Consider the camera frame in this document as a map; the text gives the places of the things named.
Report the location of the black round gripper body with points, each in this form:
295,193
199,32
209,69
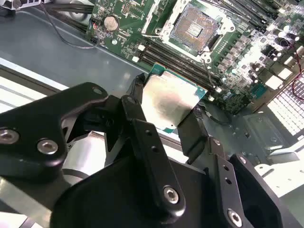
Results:
107,202

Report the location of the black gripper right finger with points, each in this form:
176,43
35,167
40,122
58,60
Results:
194,142

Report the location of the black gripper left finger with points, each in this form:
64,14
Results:
35,123

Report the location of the silver topped CPU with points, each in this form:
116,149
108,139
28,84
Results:
166,99

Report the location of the metal socket cover frame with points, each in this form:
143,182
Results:
147,31

